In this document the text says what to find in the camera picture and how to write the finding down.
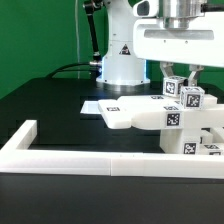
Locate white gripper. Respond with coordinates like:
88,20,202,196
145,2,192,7
133,13,224,86

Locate white chair seat part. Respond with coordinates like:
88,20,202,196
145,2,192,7
160,129,201,154

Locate white chair back part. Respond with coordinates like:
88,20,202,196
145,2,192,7
98,96,224,130

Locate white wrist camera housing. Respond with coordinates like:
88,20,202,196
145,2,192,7
133,0,159,18

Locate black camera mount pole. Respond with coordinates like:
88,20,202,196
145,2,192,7
83,0,101,61

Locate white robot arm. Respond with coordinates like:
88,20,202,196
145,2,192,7
97,0,224,88

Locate black cable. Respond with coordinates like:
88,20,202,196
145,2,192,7
45,61,101,80

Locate white U-shaped border frame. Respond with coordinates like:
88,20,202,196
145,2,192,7
0,120,224,179

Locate white sheet with tags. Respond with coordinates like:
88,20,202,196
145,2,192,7
80,101,100,115

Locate small tagged white cube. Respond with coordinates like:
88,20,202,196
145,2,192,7
163,76,186,97
180,86,205,109

